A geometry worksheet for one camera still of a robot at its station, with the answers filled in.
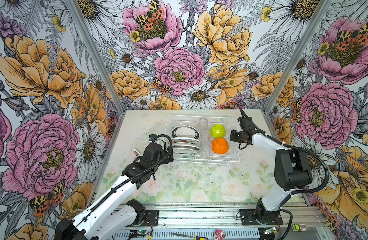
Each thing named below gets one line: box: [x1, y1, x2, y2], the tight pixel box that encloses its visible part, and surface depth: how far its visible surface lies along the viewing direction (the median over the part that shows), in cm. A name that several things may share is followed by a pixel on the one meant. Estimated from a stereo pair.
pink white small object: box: [214, 229, 226, 240], surface depth 67 cm
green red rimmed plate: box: [171, 125, 200, 140], surface depth 98 cm
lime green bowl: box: [210, 123, 226, 138], surface depth 104 cm
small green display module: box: [291, 223, 308, 232], surface depth 71 cm
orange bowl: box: [211, 137, 229, 155], surface depth 98 cm
